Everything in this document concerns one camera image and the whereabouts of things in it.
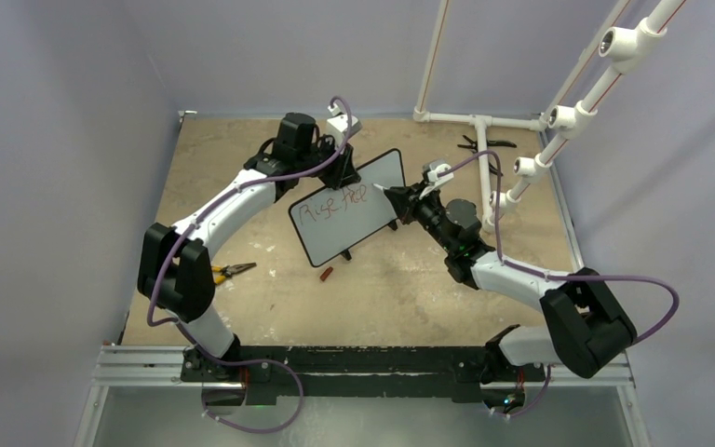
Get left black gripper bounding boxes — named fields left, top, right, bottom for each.
left=297, top=134, right=360, bottom=191

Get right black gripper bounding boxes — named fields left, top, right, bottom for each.
left=386, top=179, right=456, bottom=253

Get small black-framed whiteboard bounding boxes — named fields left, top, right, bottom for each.
left=288, top=148, right=405, bottom=267

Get red marker cap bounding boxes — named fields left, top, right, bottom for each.
left=319, top=266, right=334, bottom=282

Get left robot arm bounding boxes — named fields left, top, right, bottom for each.
left=137, top=110, right=362, bottom=381

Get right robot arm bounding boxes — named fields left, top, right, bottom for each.
left=381, top=183, right=638, bottom=379

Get black pliers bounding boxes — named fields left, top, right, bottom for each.
left=457, top=134, right=518, bottom=177

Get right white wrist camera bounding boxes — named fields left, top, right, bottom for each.
left=419, top=159, right=454, bottom=199

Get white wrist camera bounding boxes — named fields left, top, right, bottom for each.
left=419, top=159, right=454, bottom=199
left=325, top=104, right=362, bottom=147

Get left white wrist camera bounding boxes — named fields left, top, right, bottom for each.
left=325, top=104, right=362, bottom=147

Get yellow-handled pliers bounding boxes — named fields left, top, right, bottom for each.
left=210, top=263, right=257, bottom=286

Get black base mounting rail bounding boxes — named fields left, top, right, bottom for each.
left=180, top=345, right=546, bottom=405

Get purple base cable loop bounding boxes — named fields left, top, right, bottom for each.
left=201, top=359, right=305, bottom=435

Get aluminium extrusion frame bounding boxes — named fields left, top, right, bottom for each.
left=74, top=342, right=648, bottom=446

